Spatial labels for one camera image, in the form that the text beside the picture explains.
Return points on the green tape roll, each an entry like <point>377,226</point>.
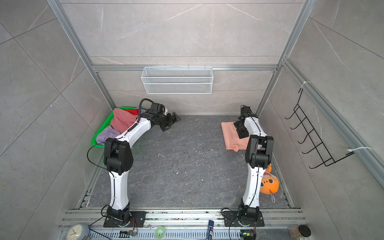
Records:
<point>160,232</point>

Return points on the black wire hook rack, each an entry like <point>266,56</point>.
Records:
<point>312,136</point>

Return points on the blue spray can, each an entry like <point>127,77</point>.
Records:
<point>209,235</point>

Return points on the dusty rose t-shirt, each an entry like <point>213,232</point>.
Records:
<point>122,120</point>

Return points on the peach pink printed t-shirt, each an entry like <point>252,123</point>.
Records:
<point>231,138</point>

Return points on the white wire mesh wall basket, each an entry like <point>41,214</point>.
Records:
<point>178,80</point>

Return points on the brown jar black lid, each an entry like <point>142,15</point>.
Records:
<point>301,231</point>

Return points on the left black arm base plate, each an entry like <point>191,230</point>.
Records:
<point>136,217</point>

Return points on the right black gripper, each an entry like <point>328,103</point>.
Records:
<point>242,134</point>

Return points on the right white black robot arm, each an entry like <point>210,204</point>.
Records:
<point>258,157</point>

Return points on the orange shark plush toy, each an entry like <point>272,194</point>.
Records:
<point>270,184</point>

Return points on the aluminium mounting rail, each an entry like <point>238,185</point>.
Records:
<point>179,224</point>

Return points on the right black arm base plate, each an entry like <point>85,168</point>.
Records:
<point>233,219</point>

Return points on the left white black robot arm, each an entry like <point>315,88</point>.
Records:
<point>118,157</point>

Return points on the small green circuit board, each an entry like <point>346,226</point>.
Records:
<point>247,235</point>

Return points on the lavender purple t-shirt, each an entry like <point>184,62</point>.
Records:
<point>107,132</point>

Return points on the small black circuit board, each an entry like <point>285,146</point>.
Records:
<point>127,234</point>

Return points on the red t-shirt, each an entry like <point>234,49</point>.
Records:
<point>132,111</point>

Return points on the white analog clock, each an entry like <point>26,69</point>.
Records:
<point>79,231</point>

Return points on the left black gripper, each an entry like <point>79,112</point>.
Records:
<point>171,120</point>

